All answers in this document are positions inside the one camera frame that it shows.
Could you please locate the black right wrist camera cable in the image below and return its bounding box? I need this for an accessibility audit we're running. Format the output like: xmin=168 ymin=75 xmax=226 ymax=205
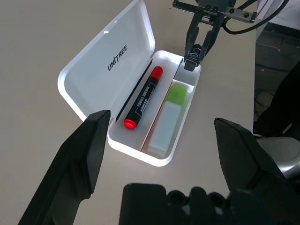
xmin=222 ymin=0 xmax=291 ymax=35

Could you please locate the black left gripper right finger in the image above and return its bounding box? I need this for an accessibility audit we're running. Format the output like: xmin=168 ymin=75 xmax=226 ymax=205
xmin=213 ymin=117 xmax=300 ymax=225

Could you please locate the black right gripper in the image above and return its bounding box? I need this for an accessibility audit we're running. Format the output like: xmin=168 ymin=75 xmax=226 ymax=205
xmin=172 ymin=0 xmax=258 ymax=67

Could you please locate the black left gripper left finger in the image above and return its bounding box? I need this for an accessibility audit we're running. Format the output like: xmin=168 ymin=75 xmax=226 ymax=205
xmin=17 ymin=109 xmax=112 ymax=225

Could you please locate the black marker with red cap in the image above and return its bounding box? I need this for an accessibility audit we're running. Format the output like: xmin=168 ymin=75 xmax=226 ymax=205
xmin=123 ymin=66 xmax=164 ymax=130

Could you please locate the white plastic pencil case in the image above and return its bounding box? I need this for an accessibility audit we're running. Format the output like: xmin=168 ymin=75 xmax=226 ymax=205
xmin=57 ymin=0 xmax=203 ymax=168

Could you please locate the green and white highlighter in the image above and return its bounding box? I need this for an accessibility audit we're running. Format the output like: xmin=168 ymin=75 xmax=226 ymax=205
xmin=147 ymin=84 xmax=189 ymax=156

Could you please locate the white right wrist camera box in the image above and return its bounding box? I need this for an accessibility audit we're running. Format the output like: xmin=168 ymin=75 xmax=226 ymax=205
xmin=256 ymin=0 xmax=270 ymax=15

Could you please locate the grey left robot leg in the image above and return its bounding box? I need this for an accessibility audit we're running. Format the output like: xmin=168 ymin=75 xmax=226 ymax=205
xmin=252 ymin=135 xmax=300 ymax=181

